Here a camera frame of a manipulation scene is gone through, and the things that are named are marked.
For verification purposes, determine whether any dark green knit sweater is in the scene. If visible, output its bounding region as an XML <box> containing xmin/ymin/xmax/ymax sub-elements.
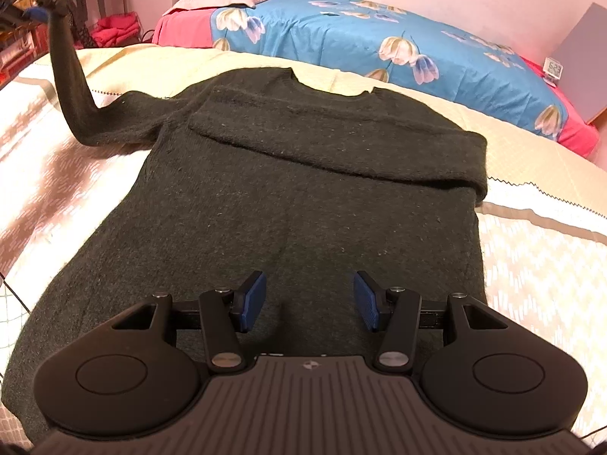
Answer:
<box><xmin>2</xmin><ymin>16</ymin><xmax>487</xmax><ymax>442</ymax></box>

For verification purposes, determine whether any red folded clothes pile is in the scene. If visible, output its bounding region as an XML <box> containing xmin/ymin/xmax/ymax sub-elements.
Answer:
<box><xmin>91</xmin><ymin>13</ymin><xmax>141</xmax><ymax>47</ymax></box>

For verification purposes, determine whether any yellow and white patterned bedspread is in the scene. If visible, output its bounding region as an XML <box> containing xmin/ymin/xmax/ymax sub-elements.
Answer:
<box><xmin>1</xmin><ymin>58</ymin><xmax>606</xmax><ymax>444</ymax></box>

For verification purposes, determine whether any blue floral quilt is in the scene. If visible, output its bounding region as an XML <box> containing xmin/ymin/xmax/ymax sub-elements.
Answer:
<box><xmin>211</xmin><ymin>0</ymin><xmax>568</xmax><ymax>140</ymax></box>

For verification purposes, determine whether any small white digital clock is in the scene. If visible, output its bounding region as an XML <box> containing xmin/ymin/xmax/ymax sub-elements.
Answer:
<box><xmin>542</xmin><ymin>56</ymin><xmax>563</xmax><ymax>87</ymax></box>

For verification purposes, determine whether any grey board against wall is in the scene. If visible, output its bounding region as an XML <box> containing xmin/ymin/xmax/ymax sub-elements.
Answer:
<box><xmin>552</xmin><ymin>3</ymin><xmax>607</xmax><ymax>123</ymax></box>

